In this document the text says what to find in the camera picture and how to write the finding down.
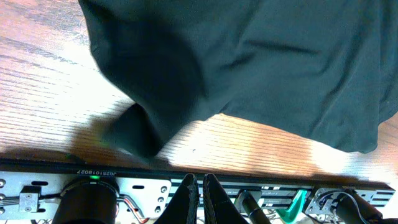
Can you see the black polo shirt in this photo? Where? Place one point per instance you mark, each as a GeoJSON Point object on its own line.
{"type": "Point", "coordinates": [324, 70]}

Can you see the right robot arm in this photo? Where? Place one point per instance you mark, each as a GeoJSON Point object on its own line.
{"type": "Point", "coordinates": [352, 209]}

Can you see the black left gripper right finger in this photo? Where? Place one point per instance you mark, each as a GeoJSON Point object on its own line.
{"type": "Point", "coordinates": [218, 207]}

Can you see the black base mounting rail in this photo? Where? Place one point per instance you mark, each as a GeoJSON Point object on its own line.
{"type": "Point", "coordinates": [33, 191]}

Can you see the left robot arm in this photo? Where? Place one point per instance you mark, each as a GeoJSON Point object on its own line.
{"type": "Point", "coordinates": [90, 204]}

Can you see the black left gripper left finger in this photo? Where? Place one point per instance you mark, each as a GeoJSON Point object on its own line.
{"type": "Point", "coordinates": [183, 206]}

